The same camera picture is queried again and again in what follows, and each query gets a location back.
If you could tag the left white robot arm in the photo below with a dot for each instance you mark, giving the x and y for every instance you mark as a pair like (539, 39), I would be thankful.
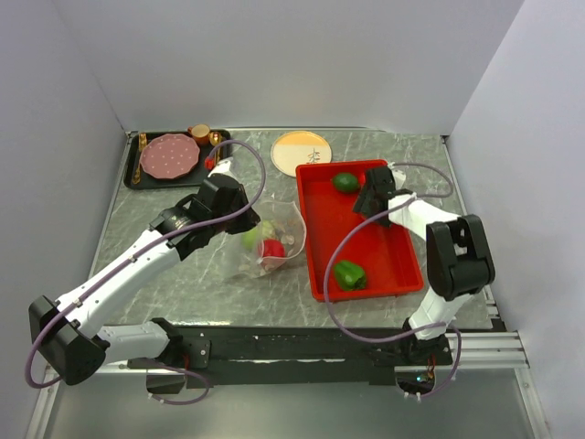
(72, 333)

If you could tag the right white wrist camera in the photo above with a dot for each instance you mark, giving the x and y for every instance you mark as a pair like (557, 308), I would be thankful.
(398, 175)

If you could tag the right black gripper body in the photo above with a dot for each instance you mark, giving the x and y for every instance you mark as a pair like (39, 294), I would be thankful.
(363, 204)

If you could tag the red apple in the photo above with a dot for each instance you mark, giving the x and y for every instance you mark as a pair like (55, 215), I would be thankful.
(271, 248)

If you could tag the black serving tray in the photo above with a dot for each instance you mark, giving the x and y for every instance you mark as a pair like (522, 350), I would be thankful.
(193, 179)

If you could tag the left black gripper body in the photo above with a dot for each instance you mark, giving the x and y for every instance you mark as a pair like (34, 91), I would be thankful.
(235, 224)

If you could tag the green bell pepper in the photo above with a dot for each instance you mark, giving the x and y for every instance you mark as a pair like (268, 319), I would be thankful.
(349, 276)

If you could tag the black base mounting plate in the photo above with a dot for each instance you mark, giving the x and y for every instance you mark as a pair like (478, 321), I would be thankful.
(158, 339)

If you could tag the gold spoon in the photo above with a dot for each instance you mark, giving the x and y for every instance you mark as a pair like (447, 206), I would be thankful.
(216, 138)

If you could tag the orange cup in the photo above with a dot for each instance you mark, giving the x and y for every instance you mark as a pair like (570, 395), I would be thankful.
(200, 133)

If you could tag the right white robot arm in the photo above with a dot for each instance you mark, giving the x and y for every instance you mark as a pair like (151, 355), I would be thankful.
(459, 260)

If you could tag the red plastic bin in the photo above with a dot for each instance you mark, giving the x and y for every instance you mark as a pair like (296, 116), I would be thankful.
(386, 254)

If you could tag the light green apple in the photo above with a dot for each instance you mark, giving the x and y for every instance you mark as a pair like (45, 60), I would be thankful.
(251, 239)

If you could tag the beige round plate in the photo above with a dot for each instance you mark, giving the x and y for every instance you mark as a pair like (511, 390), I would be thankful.
(298, 148)

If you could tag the pink dotted plate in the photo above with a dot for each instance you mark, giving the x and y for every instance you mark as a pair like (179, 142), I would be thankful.
(170, 156)

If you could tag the green lime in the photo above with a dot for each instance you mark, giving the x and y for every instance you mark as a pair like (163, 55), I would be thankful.
(346, 183)

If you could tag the gold fork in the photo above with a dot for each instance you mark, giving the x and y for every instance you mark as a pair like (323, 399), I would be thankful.
(142, 143)

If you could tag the aluminium rail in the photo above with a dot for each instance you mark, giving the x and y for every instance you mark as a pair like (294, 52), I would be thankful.
(493, 350)

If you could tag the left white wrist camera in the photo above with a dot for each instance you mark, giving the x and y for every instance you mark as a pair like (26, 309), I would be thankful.
(225, 167)

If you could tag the clear zip top bag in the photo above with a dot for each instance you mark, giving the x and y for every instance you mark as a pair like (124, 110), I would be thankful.
(278, 237)

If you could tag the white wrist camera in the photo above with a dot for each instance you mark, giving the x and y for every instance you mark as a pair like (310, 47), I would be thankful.
(398, 175)
(225, 167)

